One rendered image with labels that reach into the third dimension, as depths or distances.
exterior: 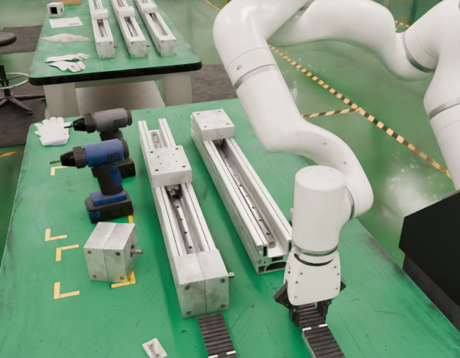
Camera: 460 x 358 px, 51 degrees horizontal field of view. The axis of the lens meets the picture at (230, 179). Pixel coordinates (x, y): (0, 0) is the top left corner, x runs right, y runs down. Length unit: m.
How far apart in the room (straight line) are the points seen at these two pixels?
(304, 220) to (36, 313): 0.62
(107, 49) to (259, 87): 2.10
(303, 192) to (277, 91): 0.18
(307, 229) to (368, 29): 0.48
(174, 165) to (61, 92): 1.54
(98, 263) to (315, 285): 0.50
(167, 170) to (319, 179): 0.61
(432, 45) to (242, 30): 0.47
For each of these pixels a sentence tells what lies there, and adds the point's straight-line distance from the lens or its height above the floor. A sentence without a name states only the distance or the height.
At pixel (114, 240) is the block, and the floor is 0.87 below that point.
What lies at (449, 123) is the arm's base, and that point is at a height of 1.11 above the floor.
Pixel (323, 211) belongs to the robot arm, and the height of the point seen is 1.09.
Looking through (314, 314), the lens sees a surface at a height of 0.81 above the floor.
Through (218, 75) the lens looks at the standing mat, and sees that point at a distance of 5.02.
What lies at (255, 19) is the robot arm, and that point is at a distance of 0.93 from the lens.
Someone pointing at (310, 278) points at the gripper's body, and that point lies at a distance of 0.91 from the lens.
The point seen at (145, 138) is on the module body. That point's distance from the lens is 1.62.
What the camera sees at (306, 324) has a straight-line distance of 1.00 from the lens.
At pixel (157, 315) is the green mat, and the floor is 0.78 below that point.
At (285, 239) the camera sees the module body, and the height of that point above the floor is 0.85.
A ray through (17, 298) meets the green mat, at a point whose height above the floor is 0.78.
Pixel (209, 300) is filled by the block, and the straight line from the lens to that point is 1.03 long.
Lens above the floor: 1.53
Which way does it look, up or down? 30 degrees down
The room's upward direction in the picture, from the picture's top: 1 degrees counter-clockwise
